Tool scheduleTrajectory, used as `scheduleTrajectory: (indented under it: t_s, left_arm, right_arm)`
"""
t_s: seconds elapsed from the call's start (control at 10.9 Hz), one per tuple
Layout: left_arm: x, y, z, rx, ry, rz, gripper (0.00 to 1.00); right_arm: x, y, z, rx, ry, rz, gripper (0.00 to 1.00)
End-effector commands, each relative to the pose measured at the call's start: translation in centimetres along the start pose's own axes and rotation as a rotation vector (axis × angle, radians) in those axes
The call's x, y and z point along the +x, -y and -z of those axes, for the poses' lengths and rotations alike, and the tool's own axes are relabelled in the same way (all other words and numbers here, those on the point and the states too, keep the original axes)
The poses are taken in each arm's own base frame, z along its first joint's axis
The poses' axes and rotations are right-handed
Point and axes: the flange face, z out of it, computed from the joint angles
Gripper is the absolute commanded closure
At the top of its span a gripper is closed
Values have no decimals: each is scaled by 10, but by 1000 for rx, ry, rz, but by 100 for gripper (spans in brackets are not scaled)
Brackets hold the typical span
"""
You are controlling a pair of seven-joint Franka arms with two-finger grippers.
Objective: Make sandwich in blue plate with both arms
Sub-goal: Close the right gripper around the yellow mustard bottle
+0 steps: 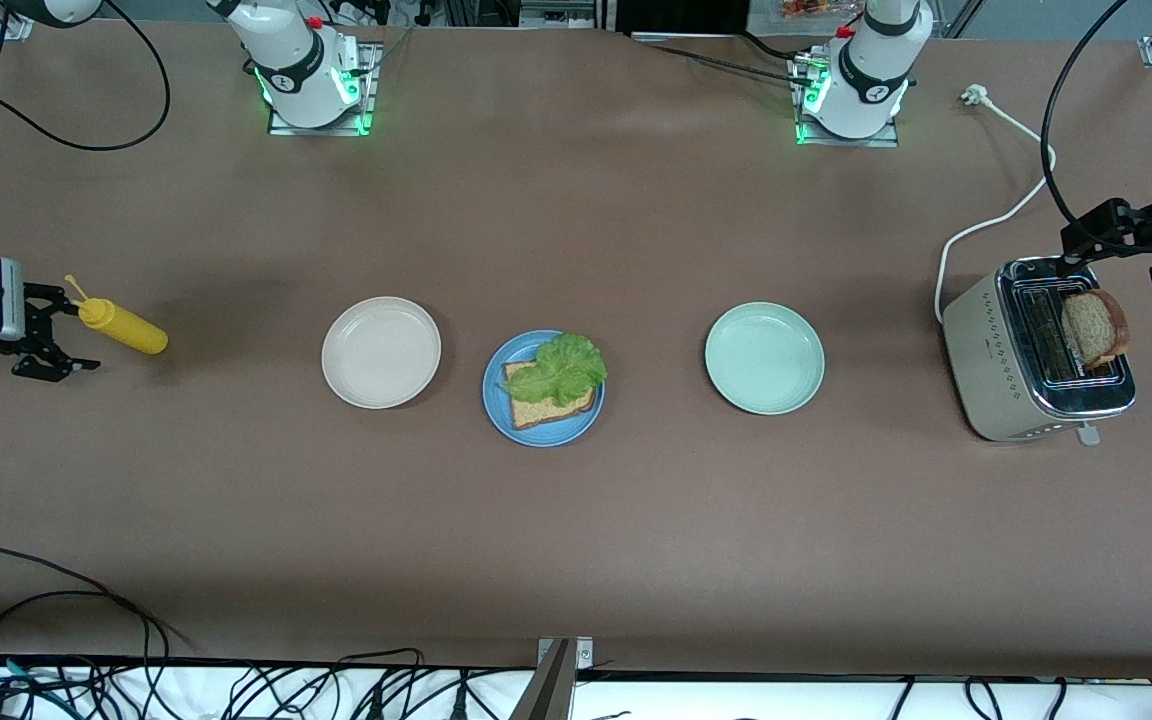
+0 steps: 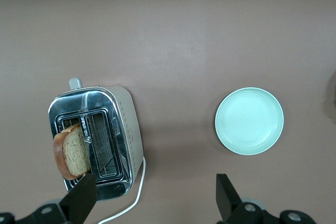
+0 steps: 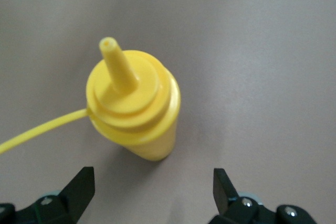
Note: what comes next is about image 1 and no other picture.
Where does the yellow mustard squeeze bottle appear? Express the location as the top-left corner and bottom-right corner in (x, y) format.
(64, 275), (169, 355)

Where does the brown bread slice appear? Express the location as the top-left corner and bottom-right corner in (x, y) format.
(1061, 290), (1130, 371)
(501, 360), (599, 431)

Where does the green lettuce leaf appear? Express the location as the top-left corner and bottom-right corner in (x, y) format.
(506, 333), (609, 409)

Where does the blue round plate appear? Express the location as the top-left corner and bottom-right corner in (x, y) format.
(482, 330), (605, 448)

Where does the beige round plate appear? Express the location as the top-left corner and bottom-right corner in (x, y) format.
(321, 296), (442, 410)

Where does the pale green round plate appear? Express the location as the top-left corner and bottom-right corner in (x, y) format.
(704, 302), (826, 416)

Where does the silver beige toaster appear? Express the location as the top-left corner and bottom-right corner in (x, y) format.
(941, 255), (1137, 446)

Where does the orange patterned packet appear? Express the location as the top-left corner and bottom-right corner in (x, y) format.
(756, 0), (862, 21)

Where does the grey metal box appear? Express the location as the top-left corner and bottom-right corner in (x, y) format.
(519, 0), (602, 29)

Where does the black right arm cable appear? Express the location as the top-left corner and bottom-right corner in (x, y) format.
(0, 0), (171, 153)

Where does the white toaster power cable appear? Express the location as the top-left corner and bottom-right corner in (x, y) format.
(934, 85), (1057, 326)

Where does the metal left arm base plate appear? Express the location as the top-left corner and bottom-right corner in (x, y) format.
(791, 55), (902, 149)

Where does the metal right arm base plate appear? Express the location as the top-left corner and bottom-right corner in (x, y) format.
(268, 42), (377, 136)

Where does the black cable by arm base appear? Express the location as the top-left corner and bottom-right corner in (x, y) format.
(648, 30), (817, 89)

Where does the metal table edge bracket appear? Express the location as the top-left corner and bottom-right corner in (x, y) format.
(508, 637), (594, 720)

